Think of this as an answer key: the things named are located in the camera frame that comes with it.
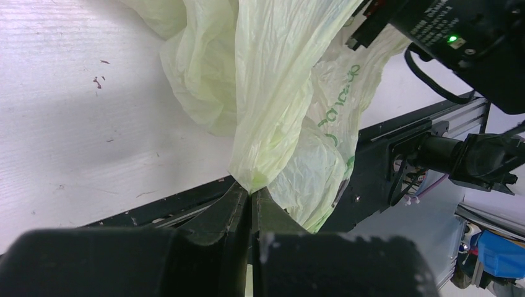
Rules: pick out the blue plastic object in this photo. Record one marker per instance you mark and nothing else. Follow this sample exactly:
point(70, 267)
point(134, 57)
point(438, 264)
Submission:
point(500, 256)

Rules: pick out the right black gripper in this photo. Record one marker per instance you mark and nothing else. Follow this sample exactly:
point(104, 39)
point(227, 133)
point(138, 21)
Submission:
point(482, 42)

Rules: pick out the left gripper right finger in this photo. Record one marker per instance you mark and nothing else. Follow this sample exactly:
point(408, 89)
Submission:
point(289, 261)

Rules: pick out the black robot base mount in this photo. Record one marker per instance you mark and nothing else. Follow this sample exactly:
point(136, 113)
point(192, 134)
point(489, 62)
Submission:
point(368, 189)

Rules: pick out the green plastic bag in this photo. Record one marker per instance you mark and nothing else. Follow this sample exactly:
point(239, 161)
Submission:
point(278, 77)

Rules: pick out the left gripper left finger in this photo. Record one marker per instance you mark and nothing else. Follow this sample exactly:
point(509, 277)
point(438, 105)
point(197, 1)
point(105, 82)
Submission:
point(207, 256)

